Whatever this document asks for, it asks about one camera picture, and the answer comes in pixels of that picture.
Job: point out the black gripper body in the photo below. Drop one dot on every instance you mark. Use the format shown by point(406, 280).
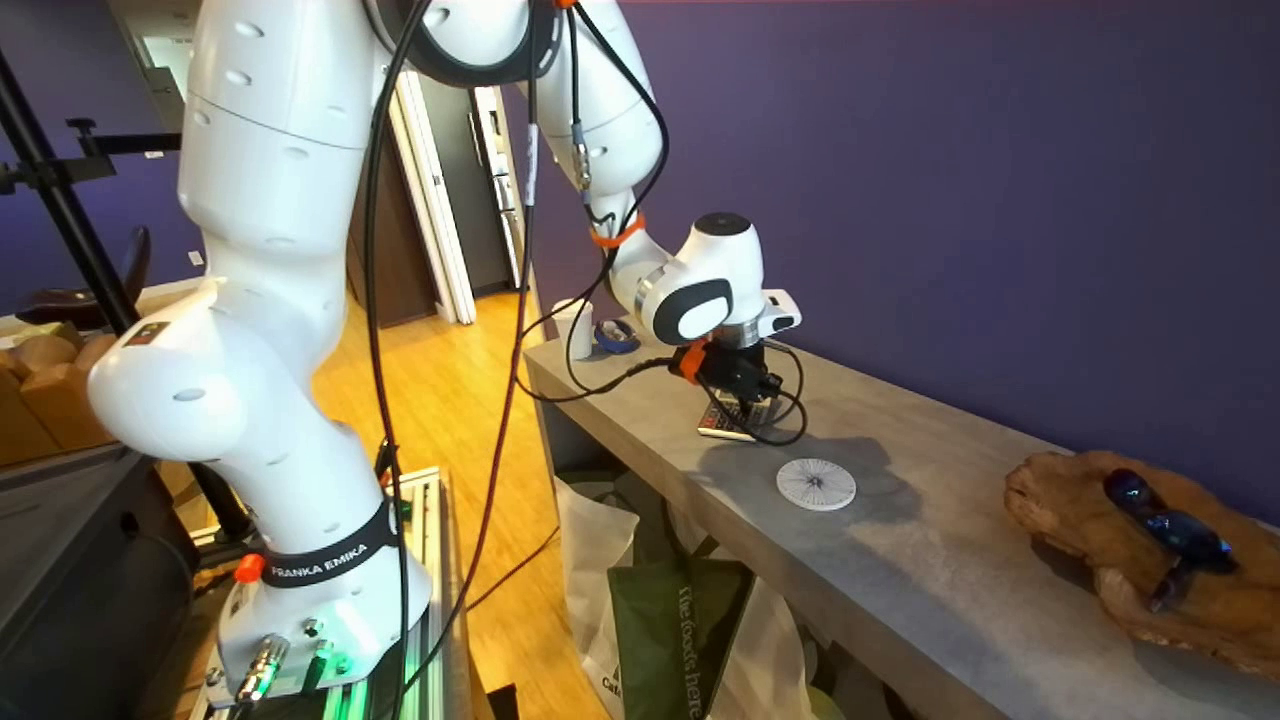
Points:
point(743, 365)

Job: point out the small grey calculator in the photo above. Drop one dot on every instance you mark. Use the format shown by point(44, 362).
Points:
point(719, 424)

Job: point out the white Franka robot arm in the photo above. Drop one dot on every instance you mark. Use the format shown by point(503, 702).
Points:
point(264, 202)

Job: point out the white round coaster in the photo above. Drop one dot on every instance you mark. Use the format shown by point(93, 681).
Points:
point(817, 484)

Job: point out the small blue object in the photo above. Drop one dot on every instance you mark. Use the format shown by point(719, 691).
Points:
point(614, 338)

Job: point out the white plastic bag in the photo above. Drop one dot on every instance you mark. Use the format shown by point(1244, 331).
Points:
point(593, 562)

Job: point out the green bag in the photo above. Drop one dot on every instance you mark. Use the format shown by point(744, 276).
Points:
point(674, 624)

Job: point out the white interior door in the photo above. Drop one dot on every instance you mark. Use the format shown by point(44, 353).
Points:
point(496, 187)

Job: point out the brown wooden bowl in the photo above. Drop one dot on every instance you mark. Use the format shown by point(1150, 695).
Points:
point(1064, 522)

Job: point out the dark sunglasses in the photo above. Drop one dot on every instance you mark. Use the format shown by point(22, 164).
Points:
point(1173, 533)

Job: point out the black case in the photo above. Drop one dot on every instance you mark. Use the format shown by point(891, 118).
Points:
point(81, 587)

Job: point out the cardboard box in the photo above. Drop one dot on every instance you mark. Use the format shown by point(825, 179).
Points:
point(55, 386)

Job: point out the black tripod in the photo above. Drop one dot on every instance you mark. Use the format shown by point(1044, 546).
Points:
point(60, 202)

